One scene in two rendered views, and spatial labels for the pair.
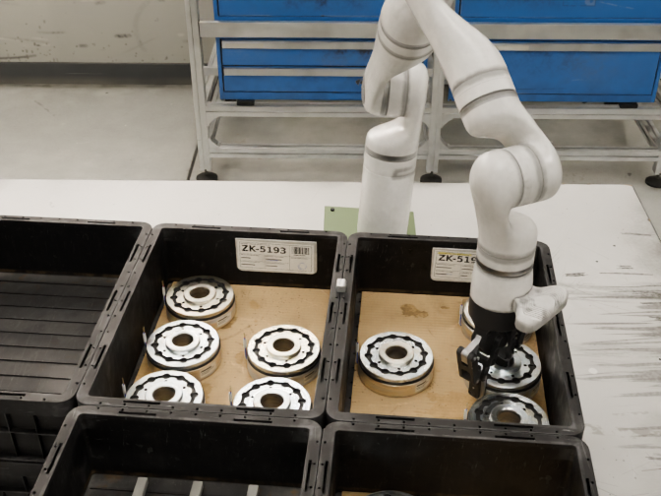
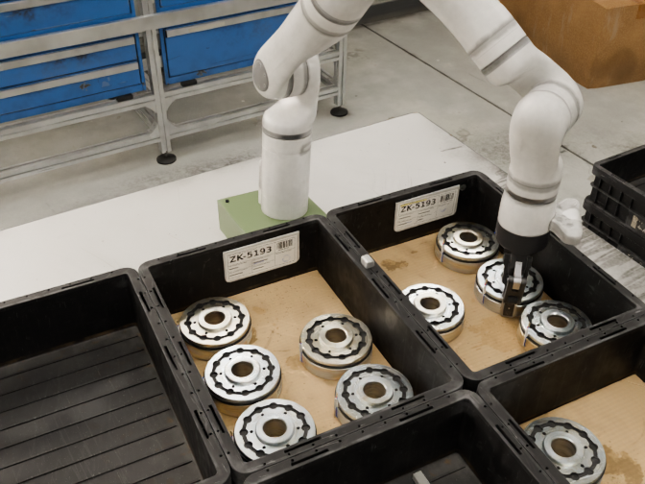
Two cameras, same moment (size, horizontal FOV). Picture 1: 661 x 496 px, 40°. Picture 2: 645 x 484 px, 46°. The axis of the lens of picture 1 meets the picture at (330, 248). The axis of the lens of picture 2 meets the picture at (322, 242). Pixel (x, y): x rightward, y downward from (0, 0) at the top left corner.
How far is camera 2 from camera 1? 0.59 m
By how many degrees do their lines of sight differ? 26
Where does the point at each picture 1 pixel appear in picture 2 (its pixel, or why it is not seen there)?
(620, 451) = not seen: hidden behind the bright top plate
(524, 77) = (226, 49)
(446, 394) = (481, 323)
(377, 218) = (289, 196)
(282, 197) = (151, 205)
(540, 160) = (572, 92)
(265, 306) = (270, 307)
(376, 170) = (284, 151)
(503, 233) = (553, 165)
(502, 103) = (529, 49)
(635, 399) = not seen: hidden behind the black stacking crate
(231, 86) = not seen: outside the picture
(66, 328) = (93, 407)
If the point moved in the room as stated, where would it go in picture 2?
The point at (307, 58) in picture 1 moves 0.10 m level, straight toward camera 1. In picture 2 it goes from (27, 75) to (35, 85)
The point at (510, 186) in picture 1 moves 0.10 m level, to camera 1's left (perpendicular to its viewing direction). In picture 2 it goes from (566, 120) to (504, 141)
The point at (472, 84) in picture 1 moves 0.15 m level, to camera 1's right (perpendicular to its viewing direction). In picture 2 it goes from (500, 36) to (586, 14)
